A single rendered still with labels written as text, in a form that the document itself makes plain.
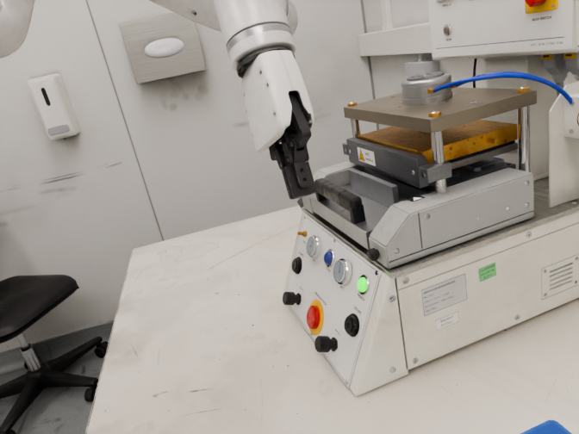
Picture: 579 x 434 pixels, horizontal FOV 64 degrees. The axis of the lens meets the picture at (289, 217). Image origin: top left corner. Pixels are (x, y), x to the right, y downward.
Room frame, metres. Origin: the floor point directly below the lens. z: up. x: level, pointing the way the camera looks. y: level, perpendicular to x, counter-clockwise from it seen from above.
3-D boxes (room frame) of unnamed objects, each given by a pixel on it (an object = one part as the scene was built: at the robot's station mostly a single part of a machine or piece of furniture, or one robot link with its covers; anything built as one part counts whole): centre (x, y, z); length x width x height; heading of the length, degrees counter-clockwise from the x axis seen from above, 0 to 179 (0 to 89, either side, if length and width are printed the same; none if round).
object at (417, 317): (0.74, -0.26, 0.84); 0.53 x 0.37 x 0.17; 105
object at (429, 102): (0.75, -0.30, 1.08); 0.31 x 0.24 x 0.13; 15
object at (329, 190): (0.71, -0.08, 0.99); 0.15 x 0.02 x 0.04; 15
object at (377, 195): (0.75, -0.22, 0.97); 0.30 x 0.22 x 0.08; 105
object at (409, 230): (0.61, -0.22, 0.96); 0.26 x 0.05 x 0.07; 105
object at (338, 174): (0.88, -0.16, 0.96); 0.25 x 0.05 x 0.07; 105
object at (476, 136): (0.75, -0.26, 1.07); 0.22 x 0.17 x 0.10; 15
